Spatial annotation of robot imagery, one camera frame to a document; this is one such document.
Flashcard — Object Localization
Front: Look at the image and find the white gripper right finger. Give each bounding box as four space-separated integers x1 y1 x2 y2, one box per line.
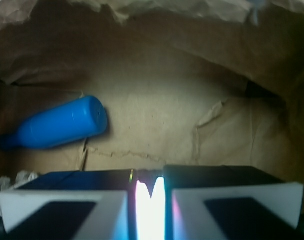
163 165 304 240

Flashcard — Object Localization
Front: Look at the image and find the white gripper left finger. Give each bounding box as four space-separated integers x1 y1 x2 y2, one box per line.
0 169 137 240

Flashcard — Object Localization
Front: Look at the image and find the blue plastic bottle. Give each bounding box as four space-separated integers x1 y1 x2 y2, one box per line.
0 96 108 151

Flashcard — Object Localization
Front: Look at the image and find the crumpled white paper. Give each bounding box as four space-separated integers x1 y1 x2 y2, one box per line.
0 170 40 217

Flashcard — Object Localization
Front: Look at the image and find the brown paper bag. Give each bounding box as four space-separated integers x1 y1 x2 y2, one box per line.
0 0 304 212

